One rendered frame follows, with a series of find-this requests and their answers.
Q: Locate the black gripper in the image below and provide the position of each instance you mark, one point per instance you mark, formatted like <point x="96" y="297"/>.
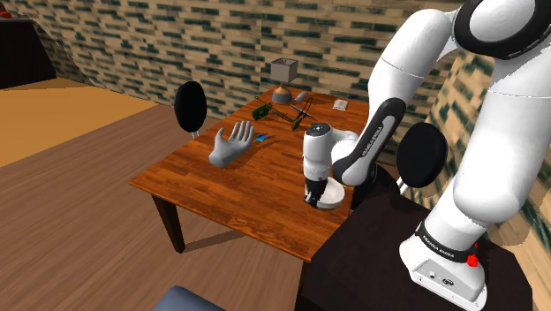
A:
<point x="315" y="189"/>

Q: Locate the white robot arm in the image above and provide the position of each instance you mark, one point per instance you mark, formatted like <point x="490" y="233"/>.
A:
<point x="508" y="150"/>

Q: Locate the white bowl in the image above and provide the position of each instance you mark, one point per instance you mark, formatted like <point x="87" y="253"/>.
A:
<point x="333" y="196"/>

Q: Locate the brown wooden table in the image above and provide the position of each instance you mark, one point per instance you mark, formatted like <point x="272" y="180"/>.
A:
<point x="258" y="181"/>

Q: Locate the small blue object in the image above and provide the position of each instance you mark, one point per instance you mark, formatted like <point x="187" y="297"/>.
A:
<point x="261" y="138"/>

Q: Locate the small white box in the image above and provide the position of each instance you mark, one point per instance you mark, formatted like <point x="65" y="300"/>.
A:
<point x="341" y="104"/>

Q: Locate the dark robot stand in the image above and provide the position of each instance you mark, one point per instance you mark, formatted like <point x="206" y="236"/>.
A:
<point x="366" y="267"/>

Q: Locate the green object with thin rods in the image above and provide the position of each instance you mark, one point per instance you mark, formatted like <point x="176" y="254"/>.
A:
<point x="260" y="113"/>

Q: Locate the small grey flat object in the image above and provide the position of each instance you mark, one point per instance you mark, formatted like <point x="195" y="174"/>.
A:
<point x="301" y="96"/>

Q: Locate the grey hand sculpture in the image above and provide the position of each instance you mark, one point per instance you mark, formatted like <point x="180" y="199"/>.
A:
<point x="228" y="146"/>

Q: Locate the black oval-back chair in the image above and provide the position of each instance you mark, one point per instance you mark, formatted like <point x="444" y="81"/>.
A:
<point x="190" y="105"/>
<point x="422" y="155"/>

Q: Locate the table lamp with grey shade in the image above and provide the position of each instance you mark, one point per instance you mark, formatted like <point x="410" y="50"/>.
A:
<point x="284" y="71"/>

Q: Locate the blue-grey seat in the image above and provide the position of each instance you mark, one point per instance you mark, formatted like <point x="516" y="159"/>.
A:
<point x="185" y="301"/>

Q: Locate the dark cabinet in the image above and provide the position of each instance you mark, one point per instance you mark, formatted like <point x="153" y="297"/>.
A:
<point x="21" y="51"/>

